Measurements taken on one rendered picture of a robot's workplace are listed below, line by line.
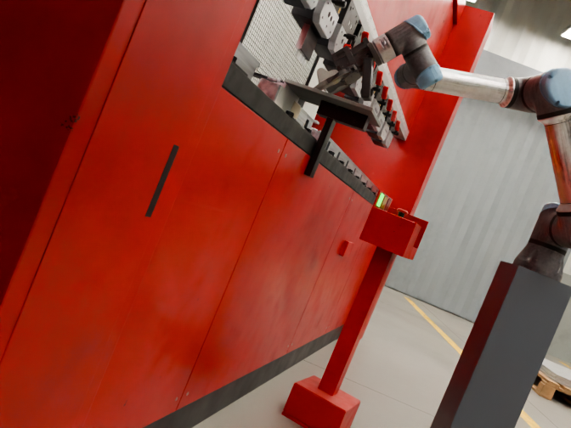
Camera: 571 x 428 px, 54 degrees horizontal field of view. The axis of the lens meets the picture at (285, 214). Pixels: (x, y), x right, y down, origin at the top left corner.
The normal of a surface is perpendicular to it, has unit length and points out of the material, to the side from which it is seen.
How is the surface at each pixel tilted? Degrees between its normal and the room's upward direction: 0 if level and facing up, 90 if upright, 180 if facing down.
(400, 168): 90
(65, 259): 90
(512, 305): 90
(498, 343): 90
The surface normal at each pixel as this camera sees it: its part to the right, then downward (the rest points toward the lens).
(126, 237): 0.88, 0.37
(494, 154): -0.22, -0.07
